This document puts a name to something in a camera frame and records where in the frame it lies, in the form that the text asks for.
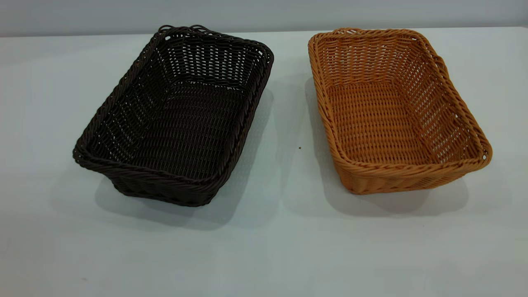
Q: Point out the orange wicker basket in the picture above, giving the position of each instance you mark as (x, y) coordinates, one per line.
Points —
(371, 123)

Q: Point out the black wicker basket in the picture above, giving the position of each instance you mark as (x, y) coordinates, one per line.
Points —
(144, 173)

